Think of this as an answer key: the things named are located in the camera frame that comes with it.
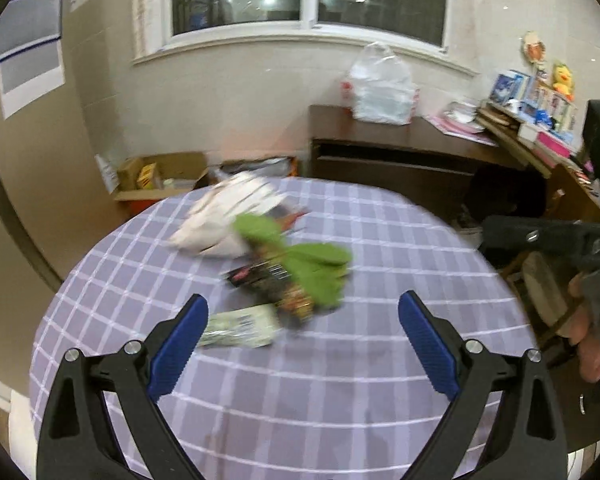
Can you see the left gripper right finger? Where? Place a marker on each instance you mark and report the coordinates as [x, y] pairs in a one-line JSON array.
[[527, 439]]

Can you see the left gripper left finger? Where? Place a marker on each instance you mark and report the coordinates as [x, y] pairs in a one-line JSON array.
[[77, 439]]

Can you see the person's right hand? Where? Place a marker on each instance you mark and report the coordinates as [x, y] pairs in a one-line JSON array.
[[582, 335]]

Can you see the wooden desk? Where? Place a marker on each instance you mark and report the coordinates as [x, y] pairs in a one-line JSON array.
[[568, 194]]

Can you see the wooden chair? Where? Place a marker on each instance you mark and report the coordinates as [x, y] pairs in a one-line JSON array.
[[540, 283]]

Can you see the dark wooden cabinet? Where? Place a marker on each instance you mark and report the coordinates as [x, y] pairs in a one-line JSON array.
[[445, 175]]

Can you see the row of books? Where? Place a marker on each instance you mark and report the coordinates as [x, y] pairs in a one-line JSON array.
[[532, 100]]

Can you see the yellow duck toy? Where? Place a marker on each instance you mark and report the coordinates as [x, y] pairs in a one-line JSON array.
[[563, 81]]

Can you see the pink papers on cabinet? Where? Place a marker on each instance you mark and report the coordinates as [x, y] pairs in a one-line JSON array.
[[469, 132]]

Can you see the pale green wrapper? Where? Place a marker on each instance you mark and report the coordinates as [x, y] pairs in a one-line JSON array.
[[253, 327]]

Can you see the purple checked tablecloth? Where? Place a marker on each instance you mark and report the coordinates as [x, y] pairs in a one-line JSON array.
[[343, 398]]

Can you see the dark foil snack wrapper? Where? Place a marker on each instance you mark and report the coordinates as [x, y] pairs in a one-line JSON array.
[[272, 284]]

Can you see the crumpled white paper bag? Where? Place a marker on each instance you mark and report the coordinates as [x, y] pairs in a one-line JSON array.
[[208, 227]]

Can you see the white plastic bag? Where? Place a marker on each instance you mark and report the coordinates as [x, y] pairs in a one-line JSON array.
[[379, 87]]

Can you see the cardboard box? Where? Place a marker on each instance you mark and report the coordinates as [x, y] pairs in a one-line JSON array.
[[155, 177]]

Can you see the green leaf plush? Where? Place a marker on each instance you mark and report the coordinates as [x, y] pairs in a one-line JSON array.
[[321, 269]]

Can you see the window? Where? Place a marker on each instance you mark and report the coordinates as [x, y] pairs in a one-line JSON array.
[[438, 31]]

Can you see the wall poster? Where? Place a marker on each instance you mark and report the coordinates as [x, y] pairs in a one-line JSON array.
[[31, 61]]

